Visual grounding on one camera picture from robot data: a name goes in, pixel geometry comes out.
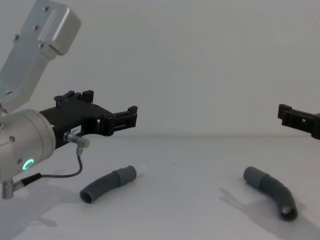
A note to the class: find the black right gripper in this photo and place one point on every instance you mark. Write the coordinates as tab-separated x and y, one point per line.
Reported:
316	134

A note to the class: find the white curtain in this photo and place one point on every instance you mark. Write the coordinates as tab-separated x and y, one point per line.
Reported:
187	62

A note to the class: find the white table cloth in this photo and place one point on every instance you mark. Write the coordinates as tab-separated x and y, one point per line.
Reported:
175	200

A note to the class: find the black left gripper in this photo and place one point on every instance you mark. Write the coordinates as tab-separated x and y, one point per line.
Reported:
72	115

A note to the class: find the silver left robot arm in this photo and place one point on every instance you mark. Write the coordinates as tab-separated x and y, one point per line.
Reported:
25	137

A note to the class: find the grey curved plastic pipe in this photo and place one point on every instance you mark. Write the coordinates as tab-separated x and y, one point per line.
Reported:
275	186
105	183

